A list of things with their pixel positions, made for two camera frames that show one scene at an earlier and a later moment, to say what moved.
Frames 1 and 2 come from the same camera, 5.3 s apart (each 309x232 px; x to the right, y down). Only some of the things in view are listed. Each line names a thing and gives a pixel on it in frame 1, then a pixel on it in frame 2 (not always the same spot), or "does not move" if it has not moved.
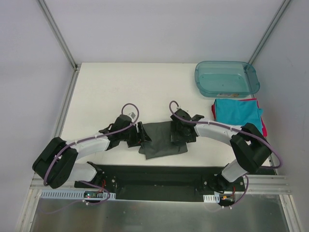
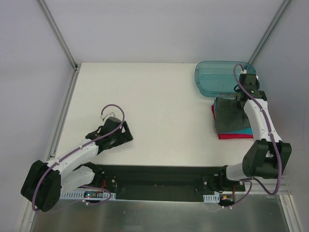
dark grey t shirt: (161, 145) -> (229, 117)
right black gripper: (174, 131) -> (240, 97)
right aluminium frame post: (274, 22) does not move
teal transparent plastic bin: (226, 79) does not move
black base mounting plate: (159, 183) does not move
